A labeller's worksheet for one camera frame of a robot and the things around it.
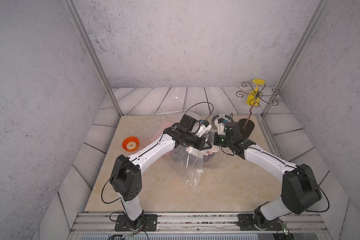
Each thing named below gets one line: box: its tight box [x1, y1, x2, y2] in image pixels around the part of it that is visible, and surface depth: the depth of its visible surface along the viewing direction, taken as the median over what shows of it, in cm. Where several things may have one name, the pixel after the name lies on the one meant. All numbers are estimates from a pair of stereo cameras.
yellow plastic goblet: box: [246, 78, 266, 107], surface depth 93 cm
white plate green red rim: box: [212, 114, 235, 127], surface depth 82 cm
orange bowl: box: [122, 136, 140, 152], surface depth 104 cm
